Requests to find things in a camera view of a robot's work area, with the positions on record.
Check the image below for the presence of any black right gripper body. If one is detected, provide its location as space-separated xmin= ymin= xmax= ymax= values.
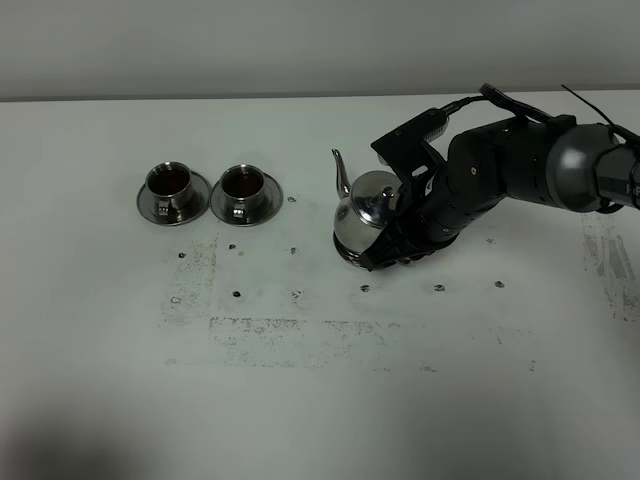
xmin=399 ymin=119 xmax=550 ymax=239

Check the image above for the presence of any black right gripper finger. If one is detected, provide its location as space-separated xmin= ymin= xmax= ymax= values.
xmin=360 ymin=219 xmax=455 ymax=271

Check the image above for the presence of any stainless steel teapot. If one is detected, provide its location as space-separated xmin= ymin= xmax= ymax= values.
xmin=332 ymin=149 xmax=402 ymax=254

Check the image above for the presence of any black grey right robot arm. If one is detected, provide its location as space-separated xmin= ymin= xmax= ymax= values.
xmin=360 ymin=115 xmax=639 ymax=271

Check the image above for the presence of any steel teapot saucer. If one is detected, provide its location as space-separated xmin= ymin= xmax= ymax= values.
xmin=333 ymin=235 xmax=366 ymax=269

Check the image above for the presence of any right steel saucer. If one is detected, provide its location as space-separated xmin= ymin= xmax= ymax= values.
xmin=209 ymin=174 xmax=283 ymax=227

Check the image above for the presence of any right steel teacup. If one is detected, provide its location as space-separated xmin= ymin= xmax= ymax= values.
xmin=220 ymin=164 xmax=265 ymax=224

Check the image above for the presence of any steel teacup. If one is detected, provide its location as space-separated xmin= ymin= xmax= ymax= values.
xmin=220 ymin=164 xmax=265 ymax=224
xmin=145 ymin=162 xmax=194 ymax=216

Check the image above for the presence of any left steel saucer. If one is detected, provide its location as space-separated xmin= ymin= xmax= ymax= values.
xmin=136 ymin=171 xmax=211 ymax=226

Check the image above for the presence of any left steel teacup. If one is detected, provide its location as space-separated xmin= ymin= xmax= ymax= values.
xmin=145 ymin=162 xmax=194 ymax=216

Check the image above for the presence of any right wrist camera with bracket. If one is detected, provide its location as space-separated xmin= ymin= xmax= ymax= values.
xmin=371 ymin=108 xmax=449 ymax=198

